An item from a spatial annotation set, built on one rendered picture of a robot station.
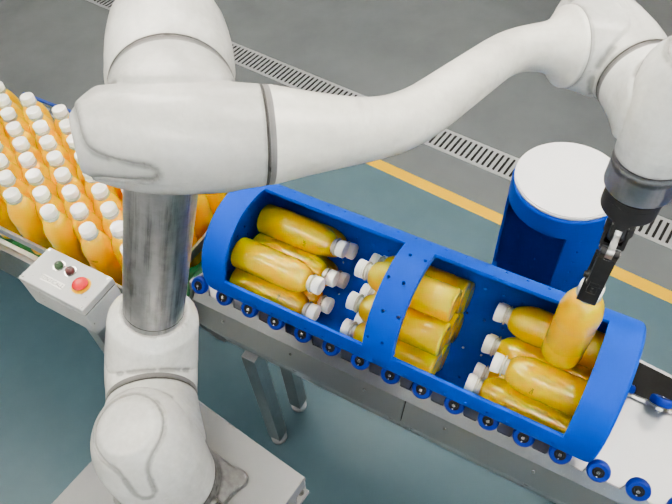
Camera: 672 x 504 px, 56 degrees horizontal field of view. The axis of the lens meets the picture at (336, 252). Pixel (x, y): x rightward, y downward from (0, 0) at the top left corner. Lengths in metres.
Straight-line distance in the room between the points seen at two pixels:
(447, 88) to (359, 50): 3.27
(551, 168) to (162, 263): 1.12
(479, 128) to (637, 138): 2.64
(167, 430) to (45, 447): 1.68
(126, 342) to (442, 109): 0.65
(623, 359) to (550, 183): 0.64
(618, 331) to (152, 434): 0.80
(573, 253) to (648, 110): 0.99
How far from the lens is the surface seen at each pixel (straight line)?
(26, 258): 1.93
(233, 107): 0.59
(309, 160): 0.62
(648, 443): 1.49
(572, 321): 1.11
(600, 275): 0.97
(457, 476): 2.35
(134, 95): 0.61
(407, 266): 1.23
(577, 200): 1.68
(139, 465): 1.01
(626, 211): 0.90
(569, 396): 1.24
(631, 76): 0.81
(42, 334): 2.93
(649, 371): 2.52
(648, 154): 0.81
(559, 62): 0.86
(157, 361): 1.09
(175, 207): 0.86
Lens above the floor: 2.22
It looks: 52 degrees down
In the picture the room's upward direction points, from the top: 5 degrees counter-clockwise
